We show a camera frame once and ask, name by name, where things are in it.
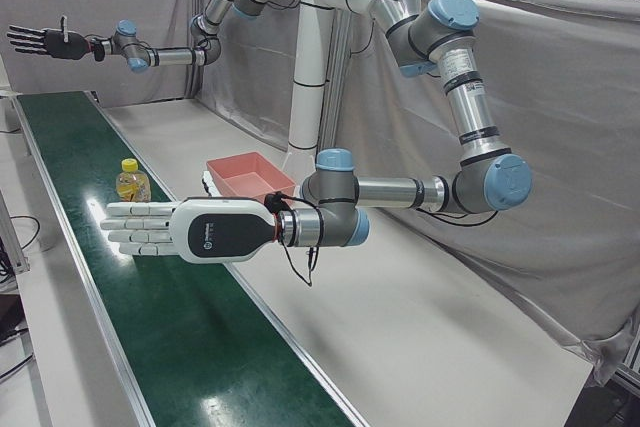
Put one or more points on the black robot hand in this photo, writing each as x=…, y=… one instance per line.
x=62, y=44

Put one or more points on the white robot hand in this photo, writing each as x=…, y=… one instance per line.
x=220, y=237

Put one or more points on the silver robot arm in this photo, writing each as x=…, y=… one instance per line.
x=470, y=97
x=175, y=55

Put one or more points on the pink plastic basket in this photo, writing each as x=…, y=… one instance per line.
x=250, y=167

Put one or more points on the white ribbed plastic part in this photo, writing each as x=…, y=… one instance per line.
x=209, y=184

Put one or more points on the green conveyor belt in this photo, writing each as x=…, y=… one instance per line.
x=175, y=322

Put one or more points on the yellow capped drink bottle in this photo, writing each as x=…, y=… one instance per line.
x=131, y=184

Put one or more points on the white robot torso column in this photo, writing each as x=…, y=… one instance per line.
x=307, y=72

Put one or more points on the grey cloth curtain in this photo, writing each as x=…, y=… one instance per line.
x=550, y=122

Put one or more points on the aluminium vertical post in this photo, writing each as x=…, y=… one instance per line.
x=335, y=97

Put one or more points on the aluminium frame leg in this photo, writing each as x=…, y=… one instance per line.
x=12, y=247

